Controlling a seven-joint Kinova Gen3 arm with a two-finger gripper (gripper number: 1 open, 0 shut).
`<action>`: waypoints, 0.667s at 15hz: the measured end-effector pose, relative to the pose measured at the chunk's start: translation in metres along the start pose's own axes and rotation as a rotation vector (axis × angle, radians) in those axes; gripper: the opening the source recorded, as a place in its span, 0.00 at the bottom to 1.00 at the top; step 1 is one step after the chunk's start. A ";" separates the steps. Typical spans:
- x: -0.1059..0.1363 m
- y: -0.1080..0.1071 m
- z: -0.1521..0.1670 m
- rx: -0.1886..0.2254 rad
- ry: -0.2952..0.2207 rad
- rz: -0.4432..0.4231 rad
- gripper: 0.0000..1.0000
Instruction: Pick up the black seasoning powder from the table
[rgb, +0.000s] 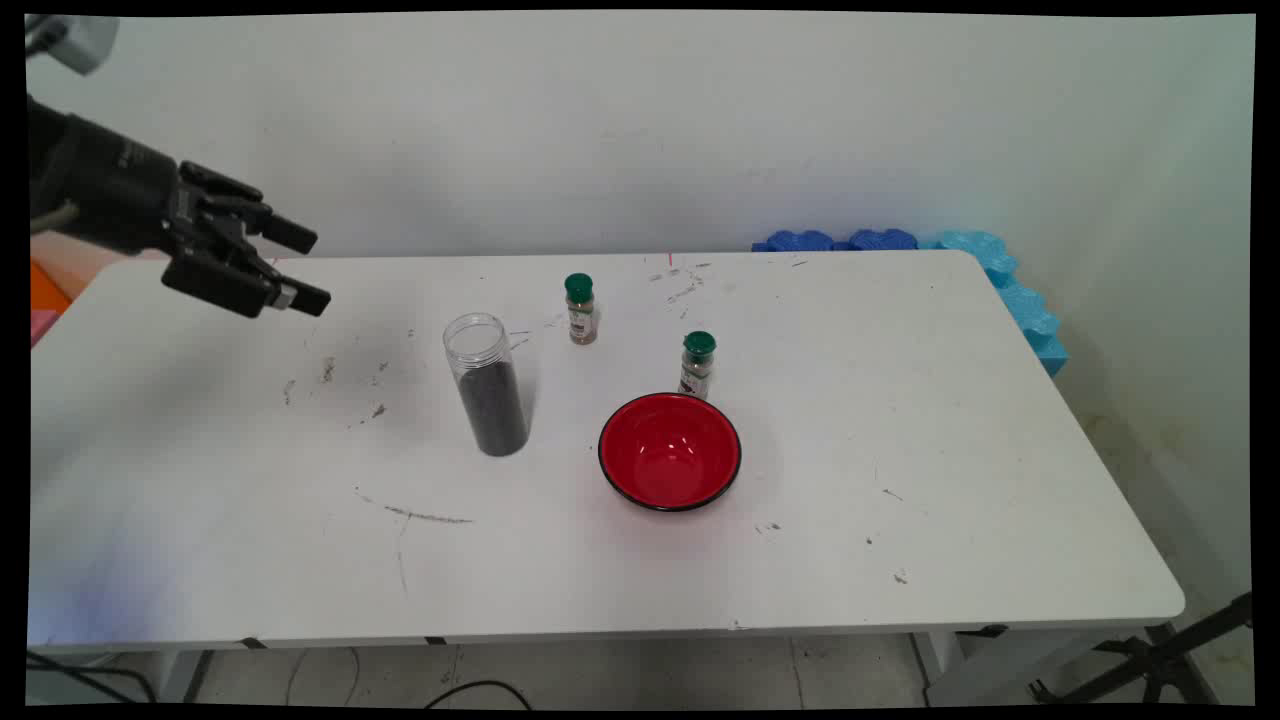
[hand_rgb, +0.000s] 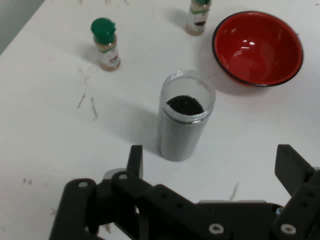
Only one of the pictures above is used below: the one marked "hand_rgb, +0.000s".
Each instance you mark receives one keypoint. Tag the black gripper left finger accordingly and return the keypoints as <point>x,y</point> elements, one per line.
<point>80,210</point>

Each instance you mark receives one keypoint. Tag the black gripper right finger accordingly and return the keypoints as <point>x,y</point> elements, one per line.
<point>297,175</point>

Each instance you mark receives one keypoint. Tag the clear plastic jar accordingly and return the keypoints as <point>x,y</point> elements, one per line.
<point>175,140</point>

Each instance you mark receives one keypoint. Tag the black granules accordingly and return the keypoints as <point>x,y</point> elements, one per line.
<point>185,106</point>

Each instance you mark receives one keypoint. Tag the red bowl black rim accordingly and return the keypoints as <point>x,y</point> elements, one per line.
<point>250,50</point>

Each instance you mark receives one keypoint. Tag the green cap spice bottle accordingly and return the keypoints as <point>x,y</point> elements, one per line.
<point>197,22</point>
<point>108,52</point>

